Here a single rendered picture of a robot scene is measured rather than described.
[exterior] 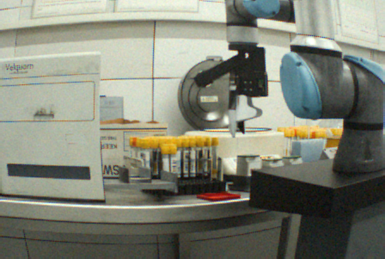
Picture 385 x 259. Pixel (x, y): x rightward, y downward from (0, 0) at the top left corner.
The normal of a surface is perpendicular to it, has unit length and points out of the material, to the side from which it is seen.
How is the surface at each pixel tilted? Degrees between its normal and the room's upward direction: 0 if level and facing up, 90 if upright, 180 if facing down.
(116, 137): 94
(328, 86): 93
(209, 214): 90
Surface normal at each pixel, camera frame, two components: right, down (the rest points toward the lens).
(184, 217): 0.47, 0.02
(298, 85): -0.94, 0.13
